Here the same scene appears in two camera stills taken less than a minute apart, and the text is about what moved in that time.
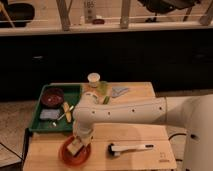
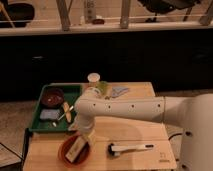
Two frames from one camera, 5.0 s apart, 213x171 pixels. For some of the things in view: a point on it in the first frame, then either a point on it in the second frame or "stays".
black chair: (16, 12) stays
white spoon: (54, 123) stays
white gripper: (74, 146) -> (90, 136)
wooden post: (63, 10) stays
